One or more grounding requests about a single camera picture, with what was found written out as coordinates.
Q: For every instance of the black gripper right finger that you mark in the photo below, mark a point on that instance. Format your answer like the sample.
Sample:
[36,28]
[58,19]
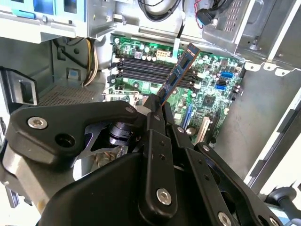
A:
[197,171]

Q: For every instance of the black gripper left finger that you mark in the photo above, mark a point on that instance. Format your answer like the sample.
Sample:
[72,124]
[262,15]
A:
[70,122]

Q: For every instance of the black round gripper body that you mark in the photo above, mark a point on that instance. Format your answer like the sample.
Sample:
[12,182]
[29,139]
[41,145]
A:
[98,200]

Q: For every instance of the RAM stick with black chips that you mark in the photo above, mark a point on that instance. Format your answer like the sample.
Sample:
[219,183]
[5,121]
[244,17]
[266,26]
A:
[178,70]

